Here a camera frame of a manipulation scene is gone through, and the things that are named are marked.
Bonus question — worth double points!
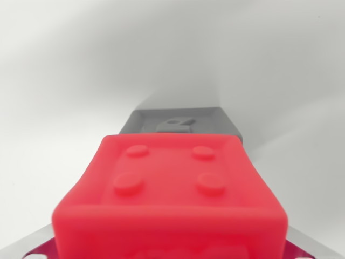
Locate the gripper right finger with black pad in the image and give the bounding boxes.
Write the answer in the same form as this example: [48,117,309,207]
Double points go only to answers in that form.
[281,225,345,259]

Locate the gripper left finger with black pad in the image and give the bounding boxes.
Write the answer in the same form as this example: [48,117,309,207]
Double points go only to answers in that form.
[0,222,58,259]

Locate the red embossed cube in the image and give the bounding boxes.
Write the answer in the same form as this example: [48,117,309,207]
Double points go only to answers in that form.
[51,134,291,259]

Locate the grey embossed cube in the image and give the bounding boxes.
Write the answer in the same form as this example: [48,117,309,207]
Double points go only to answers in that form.
[118,105,244,148]

